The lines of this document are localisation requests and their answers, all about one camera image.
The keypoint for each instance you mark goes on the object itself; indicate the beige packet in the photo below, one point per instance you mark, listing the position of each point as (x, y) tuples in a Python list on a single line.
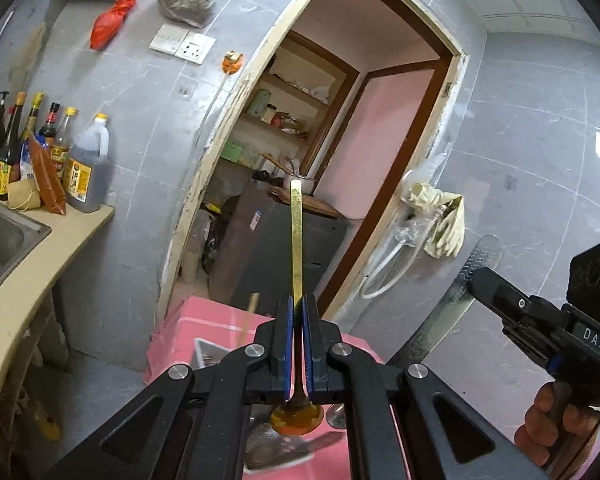
[(24, 195)]

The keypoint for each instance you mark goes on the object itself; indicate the red plastic bag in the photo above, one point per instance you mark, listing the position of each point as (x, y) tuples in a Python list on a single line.
[(107, 25)]

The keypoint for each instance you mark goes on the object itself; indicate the green canister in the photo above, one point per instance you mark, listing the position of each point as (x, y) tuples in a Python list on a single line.
[(259, 102)]

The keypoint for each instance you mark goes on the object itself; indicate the steel sink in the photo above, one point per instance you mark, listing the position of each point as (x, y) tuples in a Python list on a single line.
[(0, 240)]

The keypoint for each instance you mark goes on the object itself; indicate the clear bottle yellow cap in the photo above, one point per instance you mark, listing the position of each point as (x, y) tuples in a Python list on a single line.
[(64, 140)]

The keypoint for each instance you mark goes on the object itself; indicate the wooden door frame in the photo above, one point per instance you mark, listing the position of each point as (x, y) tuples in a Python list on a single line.
[(200, 170)]

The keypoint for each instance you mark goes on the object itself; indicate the white plastic bag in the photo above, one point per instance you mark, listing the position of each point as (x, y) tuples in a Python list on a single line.
[(320, 92)]

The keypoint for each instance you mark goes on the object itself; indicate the person's right hand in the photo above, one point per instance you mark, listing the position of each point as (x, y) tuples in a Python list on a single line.
[(540, 435)]

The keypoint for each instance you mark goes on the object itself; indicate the green box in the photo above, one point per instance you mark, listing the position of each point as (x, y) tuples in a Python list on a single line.
[(231, 151)]

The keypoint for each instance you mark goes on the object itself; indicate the dark bottle dark cap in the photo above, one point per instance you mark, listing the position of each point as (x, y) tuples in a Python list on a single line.
[(50, 125)]

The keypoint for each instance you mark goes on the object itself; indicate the dark bottle yellow label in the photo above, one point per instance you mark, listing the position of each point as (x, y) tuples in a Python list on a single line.
[(5, 170)]

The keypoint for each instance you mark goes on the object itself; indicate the orange wall hook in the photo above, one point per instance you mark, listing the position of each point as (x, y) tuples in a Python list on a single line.
[(231, 62)]

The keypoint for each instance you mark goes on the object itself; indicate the grey cabinet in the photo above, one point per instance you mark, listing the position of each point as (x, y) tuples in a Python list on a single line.
[(260, 260)]

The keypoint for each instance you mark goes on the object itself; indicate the bamboo chopstick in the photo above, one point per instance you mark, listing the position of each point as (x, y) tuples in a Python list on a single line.
[(245, 327)]

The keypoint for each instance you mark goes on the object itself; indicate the clear bag of dried goods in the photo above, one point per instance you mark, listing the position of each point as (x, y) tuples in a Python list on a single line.
[(187, 2)]

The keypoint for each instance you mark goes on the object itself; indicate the orange packet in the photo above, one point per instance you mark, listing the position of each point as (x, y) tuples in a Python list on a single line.
[(47, 180)]

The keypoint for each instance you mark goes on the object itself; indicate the small steel spoon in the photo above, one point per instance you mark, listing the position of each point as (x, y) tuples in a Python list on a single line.
[(336, 417)]

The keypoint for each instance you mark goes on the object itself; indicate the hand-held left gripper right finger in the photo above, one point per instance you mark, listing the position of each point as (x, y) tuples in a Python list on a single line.
[(310, 350)]

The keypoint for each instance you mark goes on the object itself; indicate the white wall socket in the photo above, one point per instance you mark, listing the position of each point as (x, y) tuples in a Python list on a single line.
[(196, 48)]

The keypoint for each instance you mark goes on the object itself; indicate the grey perforated utensil holder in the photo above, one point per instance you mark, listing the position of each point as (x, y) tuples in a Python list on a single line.
[(300, 452)]

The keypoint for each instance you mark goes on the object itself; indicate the beige kitchen counter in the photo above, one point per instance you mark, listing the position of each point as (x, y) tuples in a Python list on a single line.
[(55, 245)]

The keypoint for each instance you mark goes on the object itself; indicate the cream rubber glove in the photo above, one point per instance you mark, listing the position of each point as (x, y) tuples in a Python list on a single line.
[(447, 230), (420, 197)]

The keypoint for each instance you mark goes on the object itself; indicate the small glass jar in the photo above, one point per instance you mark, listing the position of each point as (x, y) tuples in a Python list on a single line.
[(268, 114)]

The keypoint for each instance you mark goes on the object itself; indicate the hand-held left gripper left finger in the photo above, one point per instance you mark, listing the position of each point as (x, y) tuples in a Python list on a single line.
[(286, 350)]

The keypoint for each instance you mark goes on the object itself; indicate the slim bottle yellow cap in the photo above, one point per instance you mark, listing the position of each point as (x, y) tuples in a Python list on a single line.
[(32, 115)]

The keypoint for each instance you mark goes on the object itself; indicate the metal pot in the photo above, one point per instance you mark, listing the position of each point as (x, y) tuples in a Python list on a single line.
[(307, 185)]

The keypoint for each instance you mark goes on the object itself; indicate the wooden cutting board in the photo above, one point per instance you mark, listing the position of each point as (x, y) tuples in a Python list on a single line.
[(325, 208)]

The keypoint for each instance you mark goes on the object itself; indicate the white wall switch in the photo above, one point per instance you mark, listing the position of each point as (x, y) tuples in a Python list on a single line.
[(167, 39)]

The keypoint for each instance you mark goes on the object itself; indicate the wooden shelf unit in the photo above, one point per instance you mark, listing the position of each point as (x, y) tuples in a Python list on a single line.
[(290, 86)]

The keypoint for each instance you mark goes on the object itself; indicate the snack packets on shelf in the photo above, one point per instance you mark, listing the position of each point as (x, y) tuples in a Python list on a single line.
[(290, 125)]

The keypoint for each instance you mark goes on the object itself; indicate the blue white packet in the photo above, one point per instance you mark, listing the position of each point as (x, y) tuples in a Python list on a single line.
[(27, 167)]

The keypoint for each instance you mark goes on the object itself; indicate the gold spoon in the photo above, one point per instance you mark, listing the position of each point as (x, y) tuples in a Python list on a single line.
[(296, 235)]

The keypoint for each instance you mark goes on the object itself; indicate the pink checked tablecloth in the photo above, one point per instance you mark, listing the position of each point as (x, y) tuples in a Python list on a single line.
[(180, 340)]

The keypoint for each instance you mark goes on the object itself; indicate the steel table knife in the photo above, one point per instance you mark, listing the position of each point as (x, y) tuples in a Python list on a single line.
[(445, 315)]

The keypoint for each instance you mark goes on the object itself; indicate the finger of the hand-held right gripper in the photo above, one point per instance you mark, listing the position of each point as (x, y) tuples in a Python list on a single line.
[(540, 350), (510, 300)]

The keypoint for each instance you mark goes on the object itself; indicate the large brown liquid jug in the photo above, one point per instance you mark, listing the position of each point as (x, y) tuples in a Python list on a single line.
[(87, 170)]

